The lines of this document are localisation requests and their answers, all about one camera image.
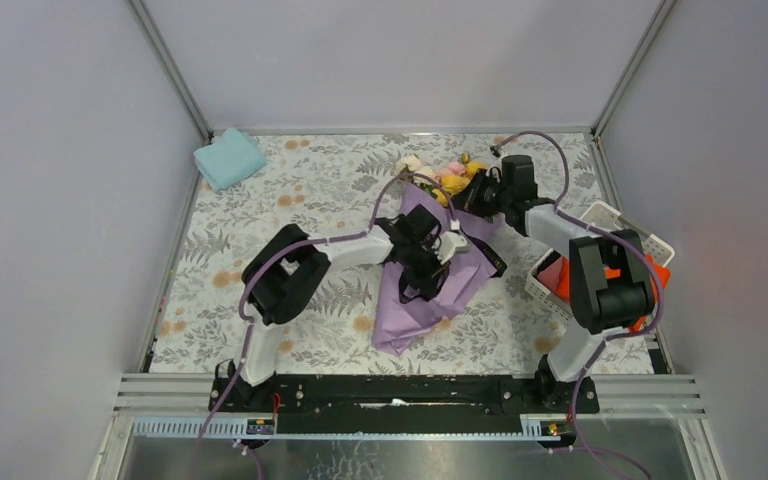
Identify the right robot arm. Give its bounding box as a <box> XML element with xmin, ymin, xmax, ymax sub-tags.
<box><xmin>459</xmin><ymin>155</ymin><xmax>664</xmax><ymax>412</ymax></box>

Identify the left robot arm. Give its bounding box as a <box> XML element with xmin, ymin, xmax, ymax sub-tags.
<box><xmin>231</xmin><ymin>206</ymin><xmax>470</xmax><ymax>411</ymax></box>

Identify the pink purple wrapping paper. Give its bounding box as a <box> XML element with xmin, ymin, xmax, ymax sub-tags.
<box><xmin>372</xmin><ymin>210</ymin><xmax>507</xmax><ymax>355</ymax></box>

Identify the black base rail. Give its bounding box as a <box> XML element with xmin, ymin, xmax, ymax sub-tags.
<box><xmin>208</xmin><ymin>374</ymin><xmax>600</xmax><ymax>435</ymax></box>

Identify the white plastic basket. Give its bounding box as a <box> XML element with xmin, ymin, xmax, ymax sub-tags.
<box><xmin>525</xmin><ymin>200</ymin><xmax>675</xmax><ymax>322</ymax></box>

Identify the pink cloth in basket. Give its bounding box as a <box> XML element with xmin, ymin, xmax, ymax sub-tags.
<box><xmin>534</xmin><ymin>254</ymin><xmax>566</xmax><ymax>294</ymax></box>

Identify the floral tablecloth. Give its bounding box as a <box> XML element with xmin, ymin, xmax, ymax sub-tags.
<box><xmin>148</xmin><ymin>132</ymin><xmax>657</xmax><ymax>377</ymax></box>

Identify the orange cloth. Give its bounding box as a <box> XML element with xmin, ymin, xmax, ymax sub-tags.
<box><xmin>550</xmin><ymin>253</ymin><xmax>671</xmax><ymax>332</ymax></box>

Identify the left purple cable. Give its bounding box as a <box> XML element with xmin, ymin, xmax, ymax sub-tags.
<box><xmin>185</xmin><ymin>173</ymin><xmax>461</xmax><ymax>480</ymax></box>

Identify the yellow fake flower stem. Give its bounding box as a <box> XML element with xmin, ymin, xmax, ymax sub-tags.
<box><xmin>430</xmin><ymin>152</ymin><xmax>488</xmax><ymax>206</ymax></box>

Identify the light blue folded towel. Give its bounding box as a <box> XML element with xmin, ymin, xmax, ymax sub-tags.
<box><xmin>194</xmin><ymin>128</ymin><xmax>267</xmax><ymax>191</ymax></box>

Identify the white fake flower stem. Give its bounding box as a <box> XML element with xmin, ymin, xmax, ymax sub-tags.
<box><xmin>394</xmin><ymin>154</ymin><xmax>436</xmax><ymax>186</ymax></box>

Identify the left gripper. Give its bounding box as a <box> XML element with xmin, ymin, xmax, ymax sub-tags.
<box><xmin>399</xmin><ymin>240</ymin><xmax>449</xmax><ymax>298</ymax></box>

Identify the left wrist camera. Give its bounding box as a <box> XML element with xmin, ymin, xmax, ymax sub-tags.
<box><xmin>432</xmin><ymin>230</ymin><xmax>470</xmax><ymax>264</ymax></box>

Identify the black ribbon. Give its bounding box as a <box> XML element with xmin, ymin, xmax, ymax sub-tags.
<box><xmin>396</xmin><ymin>233</ymin><xmax>507</xmax><ymax>304</ymax></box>

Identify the pink fake flower stem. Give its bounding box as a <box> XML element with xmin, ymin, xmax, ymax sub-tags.
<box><xmin>435</xmin><ymin>161</ymin><xmax>466</xmax><ymax>180</ymax></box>

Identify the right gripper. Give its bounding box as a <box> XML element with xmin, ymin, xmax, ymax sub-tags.
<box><xmin>447</xmin><ymin>169</ymin><xmax>511</xmax><ymax>219</ymax></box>

